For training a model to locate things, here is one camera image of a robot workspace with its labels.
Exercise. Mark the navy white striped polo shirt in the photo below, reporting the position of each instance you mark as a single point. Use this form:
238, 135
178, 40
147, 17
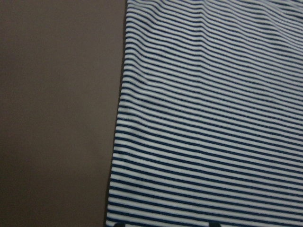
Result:
210, 119

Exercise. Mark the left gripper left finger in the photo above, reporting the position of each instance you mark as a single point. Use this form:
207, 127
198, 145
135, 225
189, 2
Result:
119, 225

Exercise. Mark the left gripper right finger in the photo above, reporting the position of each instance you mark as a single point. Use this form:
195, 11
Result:
214, 224

